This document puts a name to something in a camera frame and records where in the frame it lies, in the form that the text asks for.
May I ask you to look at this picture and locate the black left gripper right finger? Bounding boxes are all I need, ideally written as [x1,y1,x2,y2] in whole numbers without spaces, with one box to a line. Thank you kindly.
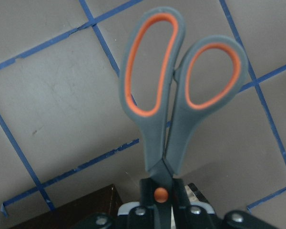
[172,178,193,229]

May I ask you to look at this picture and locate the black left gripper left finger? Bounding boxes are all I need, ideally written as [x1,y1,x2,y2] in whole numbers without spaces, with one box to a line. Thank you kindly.
[140,178,157,229]

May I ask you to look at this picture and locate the grey orange scissors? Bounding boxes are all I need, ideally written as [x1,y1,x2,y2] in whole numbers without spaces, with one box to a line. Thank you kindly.
[120,7,248,229]

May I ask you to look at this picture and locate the dark brown wooden drawer box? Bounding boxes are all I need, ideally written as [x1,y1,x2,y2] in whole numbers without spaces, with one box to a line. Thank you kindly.
[20,184,123,229]

